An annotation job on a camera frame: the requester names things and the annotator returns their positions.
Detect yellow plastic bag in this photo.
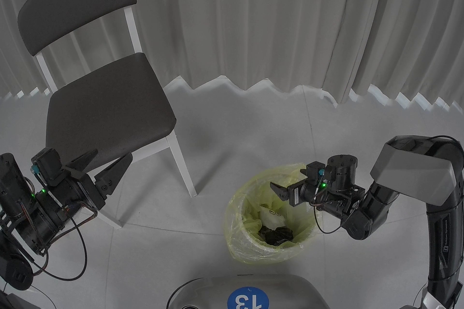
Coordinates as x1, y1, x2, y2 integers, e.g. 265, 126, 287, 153
224, 163, 317, 265

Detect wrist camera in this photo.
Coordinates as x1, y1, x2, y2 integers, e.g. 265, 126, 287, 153
30, 147, 66, 189
306, 162, 328, 186

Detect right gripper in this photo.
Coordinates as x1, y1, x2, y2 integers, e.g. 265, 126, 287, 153
270, 181, 329, 208

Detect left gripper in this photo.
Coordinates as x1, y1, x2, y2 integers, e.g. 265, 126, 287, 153
19, 149, 133, 254

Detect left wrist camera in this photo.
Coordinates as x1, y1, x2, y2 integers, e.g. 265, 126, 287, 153
30, 147, 66, 189

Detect white curtain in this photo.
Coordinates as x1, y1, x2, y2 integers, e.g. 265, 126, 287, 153
326, 0, 464, 112
0, 0, 363, 105

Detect white printed wrapper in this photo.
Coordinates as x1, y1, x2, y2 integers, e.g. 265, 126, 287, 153
258, 204, 288, 228

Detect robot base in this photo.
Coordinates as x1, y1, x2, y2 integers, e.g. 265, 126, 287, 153
173, 275, 331, 309

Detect black plastic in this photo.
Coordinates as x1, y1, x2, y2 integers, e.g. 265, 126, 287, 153
258, 225, 294, 247

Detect dark grey white chair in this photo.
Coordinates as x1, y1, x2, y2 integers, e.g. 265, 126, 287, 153
17, 0, 198, 228

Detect black cable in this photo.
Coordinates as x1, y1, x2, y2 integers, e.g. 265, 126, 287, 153
167, 277, 204, 309
313, 135, 464, 234
31, 208, 98, 281

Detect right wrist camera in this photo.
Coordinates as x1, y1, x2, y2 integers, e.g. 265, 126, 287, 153
306, 162, 328, 186

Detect white trash bin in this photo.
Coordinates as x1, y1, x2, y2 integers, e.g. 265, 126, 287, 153
228, 174, 316, 257

